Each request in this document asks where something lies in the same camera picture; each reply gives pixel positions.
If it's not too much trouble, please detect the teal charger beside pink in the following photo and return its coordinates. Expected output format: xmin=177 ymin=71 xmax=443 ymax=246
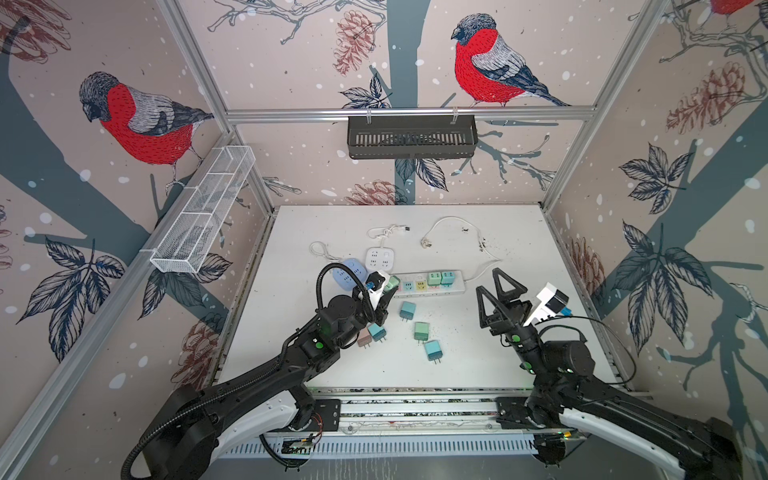
xmin=368 ymin=323 xmax=387 ymax=342

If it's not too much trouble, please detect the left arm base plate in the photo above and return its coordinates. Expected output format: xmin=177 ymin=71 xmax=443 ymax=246
xmin=271 ymin=399 xmax=341 ymax=433

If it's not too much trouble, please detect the green charger plug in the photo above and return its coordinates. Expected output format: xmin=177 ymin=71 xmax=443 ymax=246
xmin=384 ymin=275 xmax=400 ymax=292
xmin=413 ymin=322 xmax=430 ymax=342
xmin=427 ymin=271 xmax=441 ymax=286

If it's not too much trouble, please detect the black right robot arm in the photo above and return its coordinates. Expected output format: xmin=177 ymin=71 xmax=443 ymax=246
xmin=476 ymin=268 xmax=743 ymax=479

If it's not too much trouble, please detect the pink USB charger plug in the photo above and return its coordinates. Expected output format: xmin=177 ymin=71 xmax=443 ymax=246
xmin=357 ymin=329 xmax=373 ymax=348

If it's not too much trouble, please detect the white square power socket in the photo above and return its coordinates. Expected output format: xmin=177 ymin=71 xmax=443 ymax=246
xmin=364 ymin=224 xmax=411 ymax=272

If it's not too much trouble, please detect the white multicolour power strip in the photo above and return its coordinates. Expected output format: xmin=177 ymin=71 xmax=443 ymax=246
xmin=392 ymin=215 xmax=504 ymax=299

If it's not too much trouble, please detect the blue square power socket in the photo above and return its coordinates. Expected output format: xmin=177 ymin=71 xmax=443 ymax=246
xmin=309 ymin=241 xmax=368 ymax=292

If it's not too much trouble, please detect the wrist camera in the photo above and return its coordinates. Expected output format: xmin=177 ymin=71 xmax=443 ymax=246
xmin=523 ymin=283 xmax=569 ymax=326
xmin=365 ymin=271 xmax=391 ymax=310

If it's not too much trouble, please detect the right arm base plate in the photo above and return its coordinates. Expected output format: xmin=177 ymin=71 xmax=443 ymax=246
xmin=494 ymin=396 xmax=572 ymax=432

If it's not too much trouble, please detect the black wire wall basket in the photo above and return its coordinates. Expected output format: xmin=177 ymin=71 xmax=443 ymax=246
xmin=347 ymin=115 xmax=479 ymax=160

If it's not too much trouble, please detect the teal charger plug bottom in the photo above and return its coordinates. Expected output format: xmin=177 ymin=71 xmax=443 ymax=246
xmin=424 ymin=340 xmax=443 ymax=363

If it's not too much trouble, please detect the teal charger plug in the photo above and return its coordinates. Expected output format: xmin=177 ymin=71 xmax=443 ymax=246
xmin=441 ymin=271 xmax=456 ymax=286
xmin=424 ymin=340 xmax=443 ymax=363
xmin=399 ymin=301 xmax=416 ymax=320

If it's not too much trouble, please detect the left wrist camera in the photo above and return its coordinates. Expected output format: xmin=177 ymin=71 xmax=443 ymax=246
xmin=365 ymin=271 xmax=391 ymax=310

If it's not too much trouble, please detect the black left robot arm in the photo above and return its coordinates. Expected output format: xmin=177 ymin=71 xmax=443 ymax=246
xmin=120 ymin=271 xmax=398 ymax=479

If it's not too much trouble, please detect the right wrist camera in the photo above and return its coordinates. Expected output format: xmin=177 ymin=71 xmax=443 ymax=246
xmin=523 ymin=283 xmax=569 ymax=326

